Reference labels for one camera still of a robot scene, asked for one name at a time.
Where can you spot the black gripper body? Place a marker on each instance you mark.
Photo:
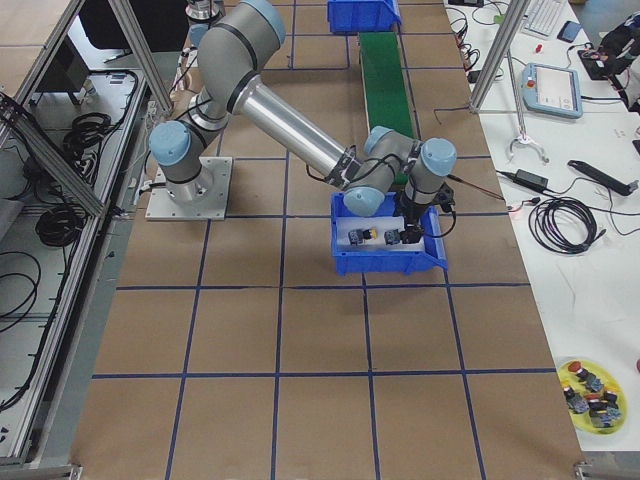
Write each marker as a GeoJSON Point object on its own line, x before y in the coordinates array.
{"type": "Point", "coordinates": [412, 216]}

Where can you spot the yellow push button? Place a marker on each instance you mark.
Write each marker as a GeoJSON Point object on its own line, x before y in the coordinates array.
{"type": "Point", "coordinates": [357, 237]}

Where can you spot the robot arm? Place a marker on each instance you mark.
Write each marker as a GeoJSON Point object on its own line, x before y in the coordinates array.
{"type": "Point", "coordinates": [231, 56]}
{"type": "Point", "coordinates": [202, 15]}

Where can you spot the yellow plate of buttons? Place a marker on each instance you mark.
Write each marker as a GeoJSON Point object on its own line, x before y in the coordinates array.
{"type": "Point", "coordinates": [594, 398]}

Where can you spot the white foam pad right bin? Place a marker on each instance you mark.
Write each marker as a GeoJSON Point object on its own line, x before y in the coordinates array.
{"type": "Point", "coordinates": [381, 224]}

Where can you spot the right blue bin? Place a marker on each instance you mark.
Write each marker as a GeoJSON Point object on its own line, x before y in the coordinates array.
{"type": "Point", "coordinates": [407, 262]}

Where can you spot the blue bin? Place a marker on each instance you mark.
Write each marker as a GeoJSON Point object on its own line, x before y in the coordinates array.
{"type": "Point", "coordinates": [407, 262]}
{"type": "Point", "coordinates": [356, 16]}

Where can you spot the green conveyor belt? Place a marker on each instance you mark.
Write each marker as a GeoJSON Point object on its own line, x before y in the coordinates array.
{"type": "Point", "coordinates": [386, 99]}

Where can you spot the black power adapter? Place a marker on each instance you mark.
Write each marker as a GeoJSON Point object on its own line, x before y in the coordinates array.
{"type": "Point", "coordinates": [527, 179]}

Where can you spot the reacher grabber tool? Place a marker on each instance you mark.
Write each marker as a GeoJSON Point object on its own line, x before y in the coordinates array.
{"type": "Point", "coordinates": [522, 100]}

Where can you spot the teach pendant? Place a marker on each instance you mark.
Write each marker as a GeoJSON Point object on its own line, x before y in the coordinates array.
{"type": "Point", "coordinates": [551, 90]}

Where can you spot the left blue bin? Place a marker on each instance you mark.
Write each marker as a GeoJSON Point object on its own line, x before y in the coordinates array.
{"type": "Point", "coordinates": [356, 16]}

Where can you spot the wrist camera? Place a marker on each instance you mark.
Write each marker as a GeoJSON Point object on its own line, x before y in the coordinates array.
{"type": "Point", "coordinates": [445, 198]}

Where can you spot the aluminium frame post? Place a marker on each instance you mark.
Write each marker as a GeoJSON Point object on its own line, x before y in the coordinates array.
{"type": "Point", "coordinates": [497, 52]}

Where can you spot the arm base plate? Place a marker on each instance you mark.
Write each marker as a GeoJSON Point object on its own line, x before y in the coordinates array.
{"type": "Point", "coordinates": [206, 197]}

